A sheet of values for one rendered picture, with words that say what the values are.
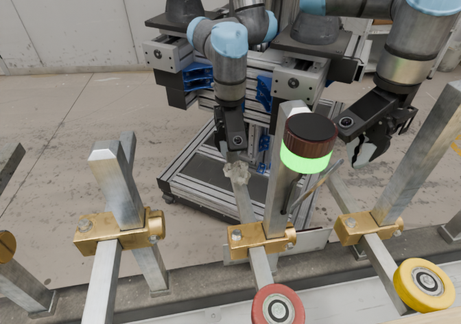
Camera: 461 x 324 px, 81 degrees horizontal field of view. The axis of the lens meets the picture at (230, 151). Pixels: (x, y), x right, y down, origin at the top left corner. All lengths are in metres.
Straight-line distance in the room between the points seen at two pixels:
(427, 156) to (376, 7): 0.26
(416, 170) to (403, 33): 0.23
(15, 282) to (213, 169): 1.14
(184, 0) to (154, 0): 1.91
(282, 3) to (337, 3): 0.62
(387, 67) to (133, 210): 0.45
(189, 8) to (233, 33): 0.56
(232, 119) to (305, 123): 0.34
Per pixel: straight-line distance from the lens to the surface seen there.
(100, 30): 3.22
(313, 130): 0.32
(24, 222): 2.01
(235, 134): 0.63
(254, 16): 0.72
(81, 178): 2.08
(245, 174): 0.67
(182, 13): 1.10
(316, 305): 0.80
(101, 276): 0.47
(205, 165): 1.62
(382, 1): 0.56
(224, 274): 0.71
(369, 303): 0.85
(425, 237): 0.92
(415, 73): 0.51
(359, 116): 0.51
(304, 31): 0.93
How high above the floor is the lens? 1.36
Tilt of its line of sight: 42 degrees down
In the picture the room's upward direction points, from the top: straight up
